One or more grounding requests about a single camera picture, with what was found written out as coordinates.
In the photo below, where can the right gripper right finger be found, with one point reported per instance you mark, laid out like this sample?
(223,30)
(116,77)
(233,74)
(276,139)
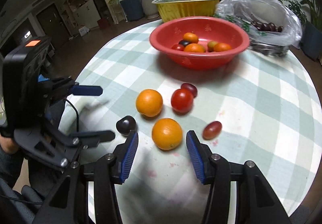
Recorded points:
(213,170)

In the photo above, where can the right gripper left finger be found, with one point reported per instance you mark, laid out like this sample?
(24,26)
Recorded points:
(113,168)

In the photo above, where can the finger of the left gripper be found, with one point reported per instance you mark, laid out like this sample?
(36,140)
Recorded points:
(82,90)
(92,139)

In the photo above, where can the oblong red grape tomato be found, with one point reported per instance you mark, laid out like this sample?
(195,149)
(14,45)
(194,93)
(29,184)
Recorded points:
(212,130)

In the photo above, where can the orange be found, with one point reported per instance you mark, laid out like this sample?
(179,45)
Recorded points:
(149,103)
(167,134)
(191,37)
(220,47)

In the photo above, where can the large red tomato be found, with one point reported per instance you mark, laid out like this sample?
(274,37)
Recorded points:
(182,100)

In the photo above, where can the small red tomato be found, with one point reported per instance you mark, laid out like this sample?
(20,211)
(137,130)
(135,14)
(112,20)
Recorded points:
(178,47)

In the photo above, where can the person's left hand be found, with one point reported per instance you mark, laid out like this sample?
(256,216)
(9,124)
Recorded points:
(8,145)

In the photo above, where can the checked green white tablecloth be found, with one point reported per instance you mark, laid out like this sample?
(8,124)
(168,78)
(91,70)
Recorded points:
(268,107)

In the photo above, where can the yellow foil tray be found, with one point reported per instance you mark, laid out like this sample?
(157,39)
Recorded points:
(173,9)

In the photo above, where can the red plastic colander bowl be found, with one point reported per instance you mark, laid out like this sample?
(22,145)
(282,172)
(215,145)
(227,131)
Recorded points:
(221,39)

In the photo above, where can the clear plastic bag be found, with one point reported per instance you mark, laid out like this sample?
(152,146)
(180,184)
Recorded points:
(271,26)

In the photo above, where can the dark blue plant pot right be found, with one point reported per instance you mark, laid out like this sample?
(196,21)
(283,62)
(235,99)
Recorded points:
(311,42)

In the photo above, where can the black camera box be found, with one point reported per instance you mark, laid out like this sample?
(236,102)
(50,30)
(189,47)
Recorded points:
(21,69)

